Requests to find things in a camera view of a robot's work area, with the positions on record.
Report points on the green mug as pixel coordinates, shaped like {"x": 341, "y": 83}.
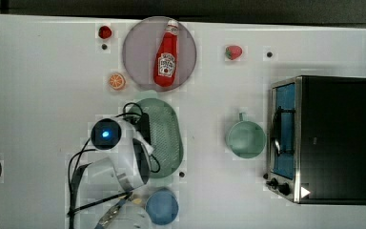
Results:
{"x": 246, "y": 139}

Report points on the red ketchup bottle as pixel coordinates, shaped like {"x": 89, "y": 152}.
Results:
{"x": 166, "y": 57}

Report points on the orange slice toy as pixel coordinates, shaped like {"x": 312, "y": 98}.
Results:
{"x": 117, "y": 81}

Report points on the blue bowl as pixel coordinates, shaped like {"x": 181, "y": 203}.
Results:
{"x": 162, "y": 207}

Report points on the black toaster oven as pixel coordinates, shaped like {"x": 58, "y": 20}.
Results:
{"x": 317, "y": 140}

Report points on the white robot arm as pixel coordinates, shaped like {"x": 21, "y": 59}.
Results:
{"x": 124, "y": 167}

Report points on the red strawberry toy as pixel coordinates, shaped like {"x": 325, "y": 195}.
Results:
{"x": 233, "y": 52}

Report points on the green oval strainer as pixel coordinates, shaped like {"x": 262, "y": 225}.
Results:
{"x": 160, "y": 128}

